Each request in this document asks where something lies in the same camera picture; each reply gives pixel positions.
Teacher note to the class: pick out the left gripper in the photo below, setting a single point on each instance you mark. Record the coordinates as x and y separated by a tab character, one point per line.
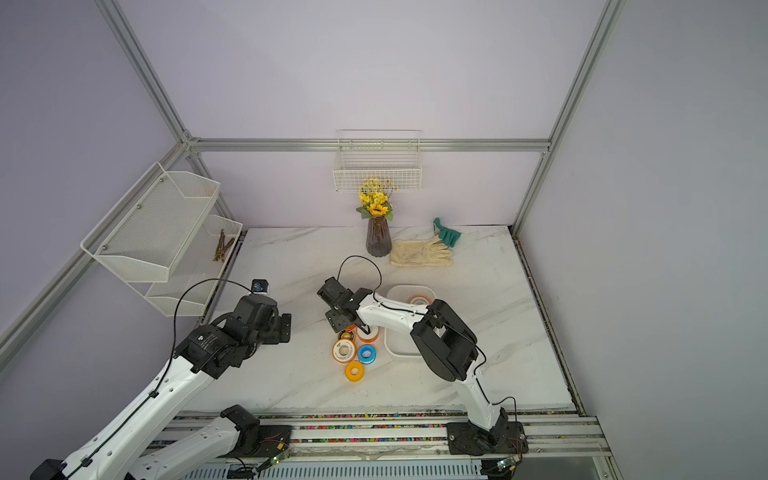
281	331

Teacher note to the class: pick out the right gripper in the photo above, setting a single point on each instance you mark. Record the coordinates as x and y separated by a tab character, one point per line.
335	319

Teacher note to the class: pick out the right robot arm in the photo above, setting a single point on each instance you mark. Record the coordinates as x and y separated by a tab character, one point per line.
445	342

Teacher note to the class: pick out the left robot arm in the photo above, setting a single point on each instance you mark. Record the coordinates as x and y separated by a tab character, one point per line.
118	450

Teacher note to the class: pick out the small black yellow tape roll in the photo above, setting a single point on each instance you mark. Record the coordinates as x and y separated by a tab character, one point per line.
346	335

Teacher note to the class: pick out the blue sealing tape roll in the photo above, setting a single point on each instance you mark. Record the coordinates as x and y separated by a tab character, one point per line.
366	354

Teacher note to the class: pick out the yellow sealing tape roll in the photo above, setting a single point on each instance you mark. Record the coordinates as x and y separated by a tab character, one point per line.
354	371

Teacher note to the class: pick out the purple glass vase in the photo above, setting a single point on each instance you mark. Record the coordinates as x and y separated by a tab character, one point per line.
378	240

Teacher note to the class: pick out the brown sticks bundle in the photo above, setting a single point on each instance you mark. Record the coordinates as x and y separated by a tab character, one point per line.
224	245

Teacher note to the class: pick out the lower white mesh shelf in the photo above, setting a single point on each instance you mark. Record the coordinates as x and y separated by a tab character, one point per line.
191	285

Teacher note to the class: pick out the white mesh shelf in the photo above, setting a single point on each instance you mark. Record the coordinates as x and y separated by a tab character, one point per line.
191	285
143	238

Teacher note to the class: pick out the cream cotton glove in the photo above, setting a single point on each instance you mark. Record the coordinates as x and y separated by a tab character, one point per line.
421	253

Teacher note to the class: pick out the yellow artificial flowers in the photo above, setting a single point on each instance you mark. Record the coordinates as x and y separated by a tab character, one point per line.
374	195

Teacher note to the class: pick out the upper white mesh shelf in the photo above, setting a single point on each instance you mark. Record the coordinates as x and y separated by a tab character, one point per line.
143	238

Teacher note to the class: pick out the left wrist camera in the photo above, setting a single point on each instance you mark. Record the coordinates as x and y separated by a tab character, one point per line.
259	286

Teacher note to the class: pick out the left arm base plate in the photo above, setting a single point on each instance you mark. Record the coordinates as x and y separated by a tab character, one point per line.
254	439

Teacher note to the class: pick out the white wire wall basket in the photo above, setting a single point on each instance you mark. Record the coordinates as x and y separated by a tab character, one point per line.
392	156

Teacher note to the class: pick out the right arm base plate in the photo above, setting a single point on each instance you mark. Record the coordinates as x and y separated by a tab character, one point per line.
465	438

